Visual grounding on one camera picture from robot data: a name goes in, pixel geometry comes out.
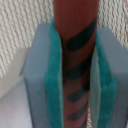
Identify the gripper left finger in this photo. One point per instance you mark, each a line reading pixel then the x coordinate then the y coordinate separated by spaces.
pixel 43 78

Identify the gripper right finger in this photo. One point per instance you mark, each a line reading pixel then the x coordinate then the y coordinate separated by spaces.
pixel 109 82

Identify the brown toy sausage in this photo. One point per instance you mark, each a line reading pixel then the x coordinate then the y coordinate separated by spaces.
pixel 76 23

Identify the woven beige placemat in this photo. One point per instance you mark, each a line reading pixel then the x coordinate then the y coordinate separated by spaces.
pixel 20 18

